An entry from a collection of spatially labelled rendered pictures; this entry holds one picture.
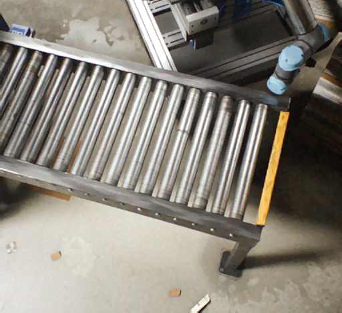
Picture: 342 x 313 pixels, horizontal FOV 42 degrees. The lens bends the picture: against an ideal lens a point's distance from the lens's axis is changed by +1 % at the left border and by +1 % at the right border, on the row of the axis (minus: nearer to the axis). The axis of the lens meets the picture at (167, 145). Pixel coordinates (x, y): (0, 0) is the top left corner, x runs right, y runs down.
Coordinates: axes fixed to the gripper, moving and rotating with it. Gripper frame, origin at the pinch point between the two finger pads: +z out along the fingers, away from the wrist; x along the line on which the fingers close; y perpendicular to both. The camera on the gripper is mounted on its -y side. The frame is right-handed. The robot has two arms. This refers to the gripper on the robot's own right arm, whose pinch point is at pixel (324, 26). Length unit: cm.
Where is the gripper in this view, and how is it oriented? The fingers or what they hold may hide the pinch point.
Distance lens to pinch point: 190.1
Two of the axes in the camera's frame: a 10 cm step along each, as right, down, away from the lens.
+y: -3.0, -5.3, -7.9
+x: -7.4, -3.9, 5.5
